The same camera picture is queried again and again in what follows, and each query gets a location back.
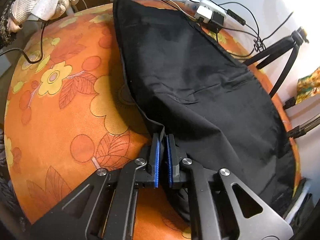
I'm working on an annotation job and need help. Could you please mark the small black tripod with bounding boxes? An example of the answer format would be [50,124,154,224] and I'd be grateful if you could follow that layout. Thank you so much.
[244,27,309,98]

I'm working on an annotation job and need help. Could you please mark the black charger cables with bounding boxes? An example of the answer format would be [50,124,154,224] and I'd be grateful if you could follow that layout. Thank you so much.
[152,0,295,59]

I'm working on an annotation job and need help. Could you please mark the left gloved hand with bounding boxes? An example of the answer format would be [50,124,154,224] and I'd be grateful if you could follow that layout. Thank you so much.
[4,0,79,33]

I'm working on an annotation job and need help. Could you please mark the white power strip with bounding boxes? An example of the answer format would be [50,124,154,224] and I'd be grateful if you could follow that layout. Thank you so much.
[184,0,227,27]

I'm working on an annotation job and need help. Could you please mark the black pants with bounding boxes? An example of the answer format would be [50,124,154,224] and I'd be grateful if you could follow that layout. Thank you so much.
[113,0,296,215]

